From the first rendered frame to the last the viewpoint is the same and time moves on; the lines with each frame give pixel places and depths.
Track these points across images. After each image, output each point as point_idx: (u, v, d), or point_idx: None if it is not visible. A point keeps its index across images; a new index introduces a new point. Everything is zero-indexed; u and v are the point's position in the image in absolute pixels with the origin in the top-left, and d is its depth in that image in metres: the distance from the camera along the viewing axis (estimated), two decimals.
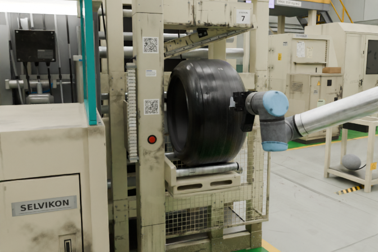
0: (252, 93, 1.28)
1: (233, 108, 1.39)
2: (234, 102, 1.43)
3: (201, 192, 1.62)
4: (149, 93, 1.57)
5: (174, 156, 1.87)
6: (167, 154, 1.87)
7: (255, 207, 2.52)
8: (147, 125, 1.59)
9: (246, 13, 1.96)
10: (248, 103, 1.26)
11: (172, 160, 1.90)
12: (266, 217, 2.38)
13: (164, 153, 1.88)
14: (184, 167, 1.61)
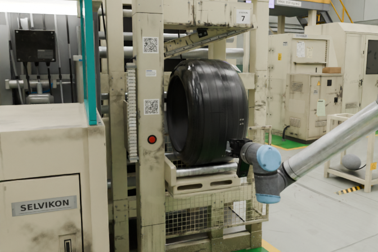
0: (247, 143, 1.34)
1: (229, 154, 1.45)
2: (230, 147, 1.48)
3: (201, 192, 1.62)
4: (149, 93, 1.57)
5: None
6: None
7: (255, 207, 2.52)
8: (147, 125, 1.59)
9: (246, 13, 1.96)
10: (243, 154, 1.32)
11: (173, 155, 1.87)
12: (266, 217, 2.38)
13: None
14: None
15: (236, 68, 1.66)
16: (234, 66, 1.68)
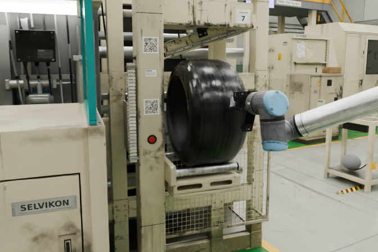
0: (252, 93, 1.28)
1: (233, 108, 1.39)
2: (234, 102, 1.43)
3: (201, 192, 1.62)
4: (149, 93, 1.57)
5: (174, 155, 1.87)
6: (167, 153, 1.87)
7: (255, 207, 2.52)
8: (147, 125, 1.59)
9: (246, 13, 1.96)
10: (248, 103, 1.26)
11: (172, 160, 1.89)
12: (266, 217, 2.38)
13: (164, 153, 1.89)
14: (184, 167, 1.62)
15: None
16: None
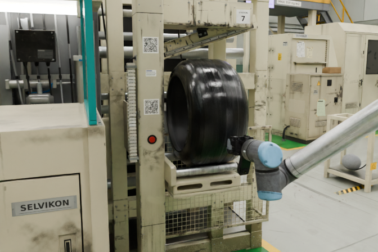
0: (248, 140, 1.33)
1: (230, 152, 1.44)
2: (231, 145, 1.48)
3: (201, 192, 1.62)
4: (149, 93, 1.57)
5: None
6: None
7: (255, 207, 2.52)
8: (147, 125, 1.59)
9: (246, 13, 1.96)
10: (244, 151, 1.31)
11: (172, 152, 1.88)
12: (266, 217, 2.38)
13: None
14: None
15: (236, 157, 1.70)
16: (238, 156, 1.68)
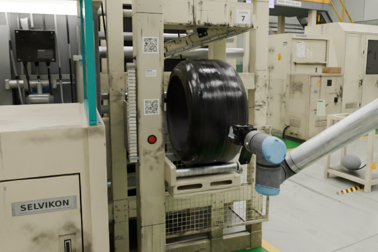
0: (252, 132, 1.30)
1: (232, 141, 1.41)
2: (233, 133, 1.44)
3: (201, 192, 1.62)
4: (149, 93, 1.57)
5: (173, 160, 1.89)
6: (168, 159, 1.86)
7: (255, 207, 2.52)
8: (147, 125, 1.59)
9: (246, 13, 1.96)
10: (247, 144, 1.28)
11: None
12: (266, 217, 2.38)
13: (165, 155, 1.86)
14: (183, 167, 1.63)
15: None
16: None
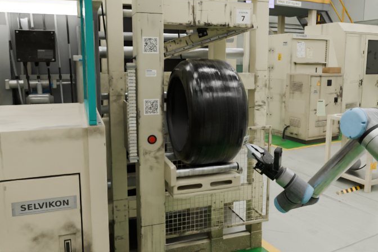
0: None
1: (268, 153, 1.62)
2: None
3: (201, 192, 1.62)
4: (149, 93, 1.57)
5: None
6: None
7: (255, 207, 2.52)
8: (147, 125, 1.59)
9: (246, 13, 1.96)
10: None
11: (172, 153, 1.88)
12: (266, 217, 2.38)
13: None
14: (184, 167, 1.62)
15: (245, 142, 1.60)
16: (247, 137, 1.59)
